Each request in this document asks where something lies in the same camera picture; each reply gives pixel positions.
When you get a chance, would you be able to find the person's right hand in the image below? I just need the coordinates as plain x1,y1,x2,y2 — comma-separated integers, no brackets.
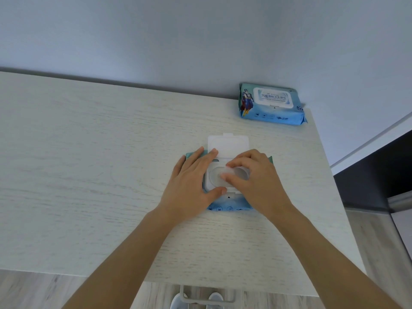
220,148,298,222

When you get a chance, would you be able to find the person's left hand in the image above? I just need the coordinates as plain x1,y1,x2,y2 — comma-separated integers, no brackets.
160,146,227,224

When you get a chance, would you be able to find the blue wet wipe pack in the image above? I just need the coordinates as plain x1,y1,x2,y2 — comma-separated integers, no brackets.
239,82,308,127
185,133,274,215

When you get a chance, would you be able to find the white wooden cabinet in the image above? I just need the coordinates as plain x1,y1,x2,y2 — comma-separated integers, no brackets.
0,71,367,298

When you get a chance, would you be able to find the person's left forearm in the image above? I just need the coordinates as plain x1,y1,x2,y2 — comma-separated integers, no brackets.
63,206,184,309

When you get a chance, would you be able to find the person's right forearm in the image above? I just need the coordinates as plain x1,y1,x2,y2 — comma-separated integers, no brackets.
272,206,401,309

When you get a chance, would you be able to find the white shoe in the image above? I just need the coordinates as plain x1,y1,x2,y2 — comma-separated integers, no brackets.
170,292,190,309
207,291,225,309

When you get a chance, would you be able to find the white room door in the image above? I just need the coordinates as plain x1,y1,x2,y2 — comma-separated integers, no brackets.
388,189,412,254

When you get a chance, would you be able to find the white door frame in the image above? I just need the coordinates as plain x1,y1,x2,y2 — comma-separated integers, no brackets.
330,111,412,176

